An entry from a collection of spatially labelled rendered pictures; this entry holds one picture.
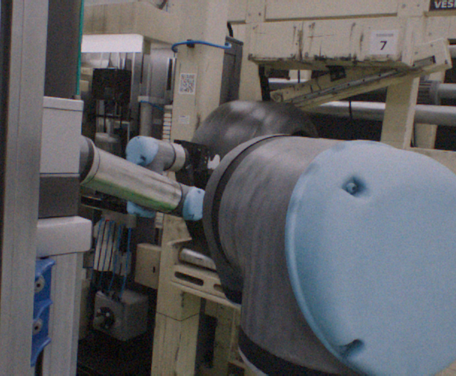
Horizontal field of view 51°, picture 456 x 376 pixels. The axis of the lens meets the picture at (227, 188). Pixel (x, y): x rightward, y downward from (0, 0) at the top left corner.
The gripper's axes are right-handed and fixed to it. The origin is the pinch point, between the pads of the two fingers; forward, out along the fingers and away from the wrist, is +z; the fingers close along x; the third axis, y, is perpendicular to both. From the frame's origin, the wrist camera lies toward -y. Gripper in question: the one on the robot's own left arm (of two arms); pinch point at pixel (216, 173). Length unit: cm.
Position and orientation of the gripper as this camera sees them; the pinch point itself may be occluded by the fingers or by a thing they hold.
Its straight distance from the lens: 144.2
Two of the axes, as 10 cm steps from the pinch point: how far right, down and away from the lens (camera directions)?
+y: 1.7, -9.9, -0.2
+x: -8.3, -1.5, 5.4
